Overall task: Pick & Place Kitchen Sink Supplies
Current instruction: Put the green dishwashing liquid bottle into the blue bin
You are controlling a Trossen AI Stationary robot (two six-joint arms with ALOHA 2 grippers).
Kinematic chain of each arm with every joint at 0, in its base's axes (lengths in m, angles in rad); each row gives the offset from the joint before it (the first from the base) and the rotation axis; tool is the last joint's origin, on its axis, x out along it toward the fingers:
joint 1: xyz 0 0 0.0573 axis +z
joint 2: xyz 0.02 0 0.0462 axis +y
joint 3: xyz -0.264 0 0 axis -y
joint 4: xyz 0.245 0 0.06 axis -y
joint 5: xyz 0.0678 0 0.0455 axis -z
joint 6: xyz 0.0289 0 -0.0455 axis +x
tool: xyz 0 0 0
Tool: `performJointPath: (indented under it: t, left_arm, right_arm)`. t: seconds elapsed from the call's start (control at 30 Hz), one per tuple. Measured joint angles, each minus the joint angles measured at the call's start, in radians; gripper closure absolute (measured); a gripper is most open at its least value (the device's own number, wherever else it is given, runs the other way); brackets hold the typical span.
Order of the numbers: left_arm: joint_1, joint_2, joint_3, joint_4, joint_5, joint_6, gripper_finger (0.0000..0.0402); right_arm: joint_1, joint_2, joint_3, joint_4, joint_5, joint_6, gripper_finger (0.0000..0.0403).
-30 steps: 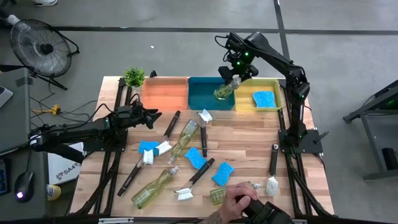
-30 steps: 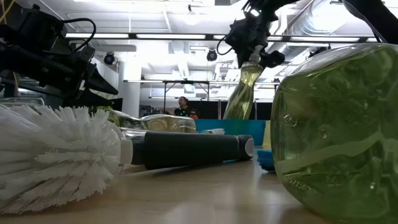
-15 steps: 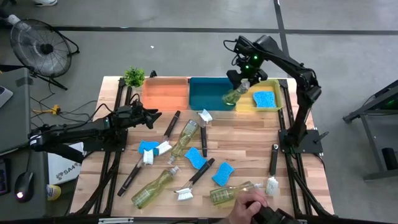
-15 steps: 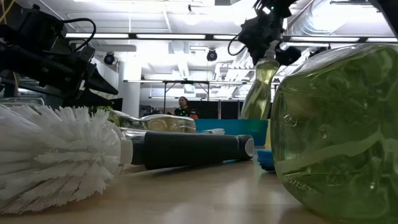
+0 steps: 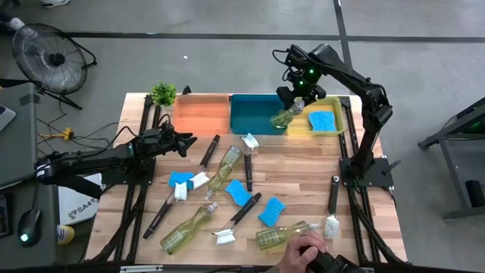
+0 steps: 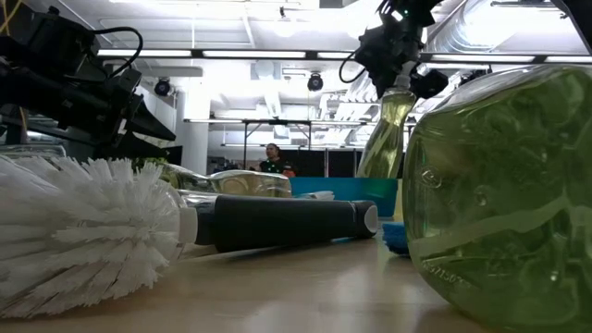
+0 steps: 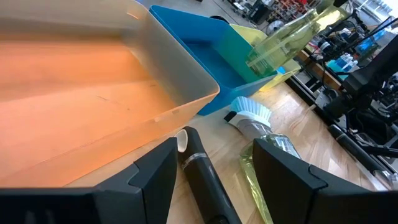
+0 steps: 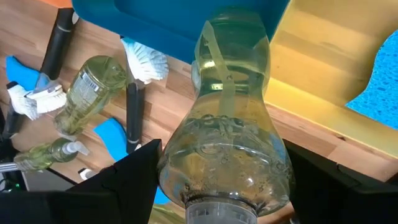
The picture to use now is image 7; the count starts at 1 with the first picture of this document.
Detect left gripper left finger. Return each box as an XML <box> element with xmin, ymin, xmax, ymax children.
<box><xmin>0</xmin><ymin>136</ymin><xmax>178</xmax><ymax>224</ymax></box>

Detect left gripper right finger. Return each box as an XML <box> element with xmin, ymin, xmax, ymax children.
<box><xmin>252</xmin><ymin>138</ymin><xmax>398</xmax><ymax>224</ymax></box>

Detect green dish soap pump bottle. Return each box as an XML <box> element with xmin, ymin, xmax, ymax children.
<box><xmin>238</xmin><ymin>133</ymin><xmax>302</xmax><ymax>224</ymax></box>
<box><xmin>245</xmin><ymin>0</ymin><xmax>352</xmax><ymax>78</ymax></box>

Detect black handled white dish brush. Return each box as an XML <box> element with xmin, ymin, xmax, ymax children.
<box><xmin>173</xmin><ymin>126</ymin><xmax>243</xmax><ymax>224</ymax></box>
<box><xmin>223</xmin><ymin>95</ymin><xmax>274</xmax><ymax>142</ymax></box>

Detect blue monitor screen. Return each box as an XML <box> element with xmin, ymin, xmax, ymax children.
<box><xmin>354</xmin><ymin>27</ymin><xmax>391</xmax><ymax>58</ymax></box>

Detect yellow plastic bin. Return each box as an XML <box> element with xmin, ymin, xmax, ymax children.
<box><xmin>229</xmin><ymin>23</ymin><xmax>302</xmax><ymax>93</ymax></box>

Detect orange plastic bin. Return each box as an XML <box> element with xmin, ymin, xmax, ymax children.
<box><xmin>0</xmin><ymin>0</ymin><xmax>221</xmax><ymax>188</ymax></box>

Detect blue plastic bin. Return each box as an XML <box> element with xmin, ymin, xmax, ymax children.
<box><xmin>149</xmin><ymin>4</ymin><xmax>278</xmax><ymax>116</ymax></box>

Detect black table frame rails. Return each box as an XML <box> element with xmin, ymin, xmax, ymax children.
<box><xmin>284</xmin><ymin>76</ymin><xmax>335</xmax><ymax>121</ymax></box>

